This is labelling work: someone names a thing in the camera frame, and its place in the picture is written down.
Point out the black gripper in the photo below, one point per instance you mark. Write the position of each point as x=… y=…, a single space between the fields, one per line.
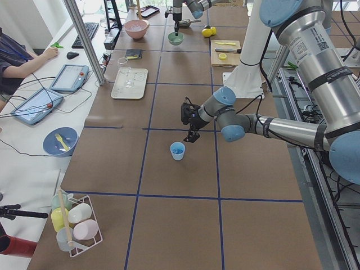
x=176 y=17
x=197 y=122

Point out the light green bowl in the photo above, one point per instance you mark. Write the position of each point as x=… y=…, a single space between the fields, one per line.
x=175 y=38

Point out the light blue plastic cup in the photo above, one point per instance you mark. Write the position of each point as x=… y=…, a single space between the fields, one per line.
x=177 y=150

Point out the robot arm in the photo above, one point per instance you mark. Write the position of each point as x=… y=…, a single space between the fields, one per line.
x=197 y=9
x=302 y=27

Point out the person's forearm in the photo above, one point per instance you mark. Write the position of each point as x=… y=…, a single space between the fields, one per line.
x=25 y=69

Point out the metal ice scoop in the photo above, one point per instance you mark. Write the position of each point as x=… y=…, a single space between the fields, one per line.
x=186 y=23

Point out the pink bowl with ice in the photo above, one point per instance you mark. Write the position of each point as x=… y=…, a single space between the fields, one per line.
x=136 y=29

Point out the blue bowl with fork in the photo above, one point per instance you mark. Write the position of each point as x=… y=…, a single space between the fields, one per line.
x=52 y=147

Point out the person's hand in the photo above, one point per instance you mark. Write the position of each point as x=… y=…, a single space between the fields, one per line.
x=50 y=53

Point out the yellow lemon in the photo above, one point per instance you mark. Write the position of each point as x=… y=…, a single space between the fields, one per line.
x=213 y=30
x=207 y=32

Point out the grey folded cloth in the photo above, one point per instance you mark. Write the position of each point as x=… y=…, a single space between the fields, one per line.
x=133 y=54

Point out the wooden cutting board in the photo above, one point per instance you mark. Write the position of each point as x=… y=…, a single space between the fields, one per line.
x=232 y=60

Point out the lemon half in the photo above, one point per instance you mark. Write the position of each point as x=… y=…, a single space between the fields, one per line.
x=222 y=56

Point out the clear wine glass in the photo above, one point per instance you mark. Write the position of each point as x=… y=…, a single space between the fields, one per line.
x=125 y=64

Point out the cream bear tray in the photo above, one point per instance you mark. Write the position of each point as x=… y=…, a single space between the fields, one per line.
x=136 y=92

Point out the black computer mouse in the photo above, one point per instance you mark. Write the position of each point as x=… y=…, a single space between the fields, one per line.
x=71 y=55

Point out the blue teach pendant far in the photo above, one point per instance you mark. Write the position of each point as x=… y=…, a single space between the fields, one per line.
x=70 y=78

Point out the blue teach pendant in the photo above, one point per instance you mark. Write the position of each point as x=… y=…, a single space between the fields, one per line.
x=70 y=78
x=37 y=106

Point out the yellow fork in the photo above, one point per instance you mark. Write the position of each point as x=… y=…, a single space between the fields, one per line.
x=61 y=140

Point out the white cup in rack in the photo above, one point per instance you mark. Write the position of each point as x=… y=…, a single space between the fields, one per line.
x=79 y=213

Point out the pink cup in rack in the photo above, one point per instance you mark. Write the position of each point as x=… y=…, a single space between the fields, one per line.
x=86 y=230

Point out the yellow cup in rack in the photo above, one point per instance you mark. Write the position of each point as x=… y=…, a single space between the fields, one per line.
x=57 y=219

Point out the blue teach pendant near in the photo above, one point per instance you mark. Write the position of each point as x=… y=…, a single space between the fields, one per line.
x=37 y=106

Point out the red cylinder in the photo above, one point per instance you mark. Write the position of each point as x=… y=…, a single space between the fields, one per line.
x=18 y=247

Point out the aluminium frame post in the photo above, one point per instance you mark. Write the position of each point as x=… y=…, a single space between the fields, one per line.
x=78 y=23

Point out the white wire cup rack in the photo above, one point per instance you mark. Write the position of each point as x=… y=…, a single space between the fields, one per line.
x=65 y=238

